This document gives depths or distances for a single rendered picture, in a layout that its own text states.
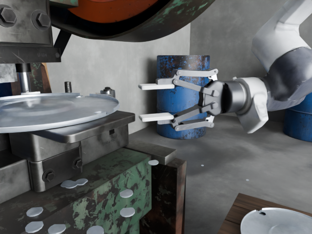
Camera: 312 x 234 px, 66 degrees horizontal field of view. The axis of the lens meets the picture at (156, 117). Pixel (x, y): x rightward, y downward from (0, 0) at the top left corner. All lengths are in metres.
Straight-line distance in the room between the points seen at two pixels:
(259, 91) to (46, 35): 0.45
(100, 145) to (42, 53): 0.23
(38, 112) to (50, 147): 0.07
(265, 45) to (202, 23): 3.27
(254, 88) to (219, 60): 3.17
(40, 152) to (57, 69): 1.65
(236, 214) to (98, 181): 0.57
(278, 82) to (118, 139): 0.39
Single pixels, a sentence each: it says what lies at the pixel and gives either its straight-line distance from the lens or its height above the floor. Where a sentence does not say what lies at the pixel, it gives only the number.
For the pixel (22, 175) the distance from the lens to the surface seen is 0.47.
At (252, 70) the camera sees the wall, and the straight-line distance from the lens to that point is 3.62.
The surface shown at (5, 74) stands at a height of 0.84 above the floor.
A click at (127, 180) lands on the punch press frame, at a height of 0.62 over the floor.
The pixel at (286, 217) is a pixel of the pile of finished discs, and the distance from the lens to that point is 0.95.
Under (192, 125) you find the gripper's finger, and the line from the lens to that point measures 0.54.
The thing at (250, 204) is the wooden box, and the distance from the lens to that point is 0.99.
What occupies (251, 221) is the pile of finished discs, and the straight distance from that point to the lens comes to 0.89.
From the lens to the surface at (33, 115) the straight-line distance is 0.42.
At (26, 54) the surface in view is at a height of 0.88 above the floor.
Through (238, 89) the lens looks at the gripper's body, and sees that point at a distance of 0.56.
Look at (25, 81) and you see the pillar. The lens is 0.67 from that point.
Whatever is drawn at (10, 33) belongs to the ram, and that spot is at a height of 0.91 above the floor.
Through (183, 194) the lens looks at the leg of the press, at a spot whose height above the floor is 0.53.
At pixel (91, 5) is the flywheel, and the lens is 0.85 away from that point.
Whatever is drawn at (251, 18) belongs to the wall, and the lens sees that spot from 3.66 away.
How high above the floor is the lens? 0.87
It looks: 14 degrees down
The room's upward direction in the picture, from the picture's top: straight up
